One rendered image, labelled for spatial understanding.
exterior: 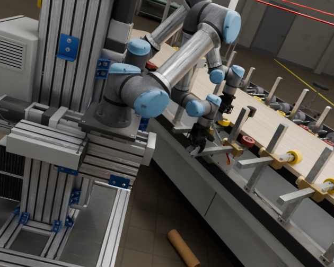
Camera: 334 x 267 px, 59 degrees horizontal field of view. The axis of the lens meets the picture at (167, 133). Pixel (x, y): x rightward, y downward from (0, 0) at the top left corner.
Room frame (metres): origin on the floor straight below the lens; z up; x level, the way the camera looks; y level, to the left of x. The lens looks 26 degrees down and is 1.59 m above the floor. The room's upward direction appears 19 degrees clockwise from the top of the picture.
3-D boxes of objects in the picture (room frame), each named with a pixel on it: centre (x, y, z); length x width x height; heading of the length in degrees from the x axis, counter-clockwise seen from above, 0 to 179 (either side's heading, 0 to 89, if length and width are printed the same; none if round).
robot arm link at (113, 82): (1.07, 0.22, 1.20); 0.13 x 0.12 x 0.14; 54
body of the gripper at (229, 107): (1.66, -0.26, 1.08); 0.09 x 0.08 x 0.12; 43
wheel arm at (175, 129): (1.75, -0.19, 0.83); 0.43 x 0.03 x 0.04; 133
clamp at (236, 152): (1.63, -0.40, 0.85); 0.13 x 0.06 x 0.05; 43
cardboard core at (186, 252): (1.51, -0.37, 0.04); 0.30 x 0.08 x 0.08; 43
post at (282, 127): (1.46, -0.55, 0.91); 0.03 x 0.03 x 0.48; 43
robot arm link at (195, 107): (1.31, -0.09, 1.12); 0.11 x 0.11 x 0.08; 54
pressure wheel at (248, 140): (1.68, -0.49, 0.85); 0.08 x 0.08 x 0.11
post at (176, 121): (2.02, -0.04, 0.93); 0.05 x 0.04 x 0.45; 43
